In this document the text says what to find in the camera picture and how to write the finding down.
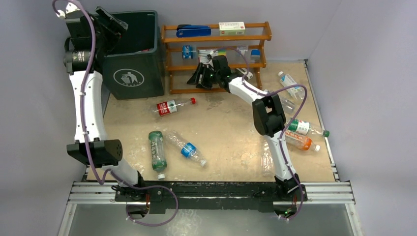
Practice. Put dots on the dark green trash bin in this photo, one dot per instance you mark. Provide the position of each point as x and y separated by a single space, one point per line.
134 68

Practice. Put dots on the clear bottle white cap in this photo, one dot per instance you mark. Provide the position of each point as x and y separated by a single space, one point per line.
287 105

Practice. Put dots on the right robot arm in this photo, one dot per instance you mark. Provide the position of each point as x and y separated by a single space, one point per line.
268 115

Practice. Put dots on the red label bottle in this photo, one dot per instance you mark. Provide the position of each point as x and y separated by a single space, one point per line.
171 106

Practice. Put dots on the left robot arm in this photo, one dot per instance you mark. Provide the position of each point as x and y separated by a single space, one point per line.
91 38

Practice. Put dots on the orange wooden shelf rack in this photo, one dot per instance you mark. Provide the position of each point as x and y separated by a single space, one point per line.
180 70

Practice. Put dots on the green white label bottle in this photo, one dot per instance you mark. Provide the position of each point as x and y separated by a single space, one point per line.
307 128

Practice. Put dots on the blue stapler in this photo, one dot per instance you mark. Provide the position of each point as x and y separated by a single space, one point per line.
187 30

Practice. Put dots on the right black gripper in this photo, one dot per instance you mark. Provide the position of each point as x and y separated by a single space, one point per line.
208 74

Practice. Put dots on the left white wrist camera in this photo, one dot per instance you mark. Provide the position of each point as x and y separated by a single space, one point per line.
70 7

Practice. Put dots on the pack of coloured markers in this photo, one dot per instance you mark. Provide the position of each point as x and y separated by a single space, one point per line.
202 55

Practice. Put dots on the white green box top shelf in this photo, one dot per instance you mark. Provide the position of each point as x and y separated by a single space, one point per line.
231 28

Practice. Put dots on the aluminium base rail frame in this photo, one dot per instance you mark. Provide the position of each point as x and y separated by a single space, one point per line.
212 195

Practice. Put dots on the blue label clear bottle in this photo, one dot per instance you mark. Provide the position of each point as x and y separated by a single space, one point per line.
186 148

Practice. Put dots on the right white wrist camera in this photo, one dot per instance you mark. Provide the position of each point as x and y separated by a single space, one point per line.
212 54

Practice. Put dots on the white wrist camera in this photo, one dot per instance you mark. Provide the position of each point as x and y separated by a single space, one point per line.
212 54
70 7

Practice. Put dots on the blue white eraser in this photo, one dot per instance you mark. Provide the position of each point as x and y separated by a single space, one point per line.
255 55

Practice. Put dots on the blue white tape dispenser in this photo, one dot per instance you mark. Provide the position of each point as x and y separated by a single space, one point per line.
187 52

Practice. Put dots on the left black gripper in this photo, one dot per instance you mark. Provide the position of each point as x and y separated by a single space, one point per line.
115 28

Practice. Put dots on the orange drink bottle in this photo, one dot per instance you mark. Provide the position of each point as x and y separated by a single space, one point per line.
301 142

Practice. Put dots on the green tinted bottle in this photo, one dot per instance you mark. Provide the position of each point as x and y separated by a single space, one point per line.
158 159

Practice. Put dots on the white blue label bottle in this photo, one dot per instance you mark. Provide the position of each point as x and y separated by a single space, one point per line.
295 92

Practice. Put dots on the white black small box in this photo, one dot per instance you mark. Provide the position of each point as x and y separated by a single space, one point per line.
244 73

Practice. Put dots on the clear unlabelled bottle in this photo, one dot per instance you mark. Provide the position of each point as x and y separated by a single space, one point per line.
267 165

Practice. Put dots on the clear plastic box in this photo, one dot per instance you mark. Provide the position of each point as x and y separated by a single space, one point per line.
241 53

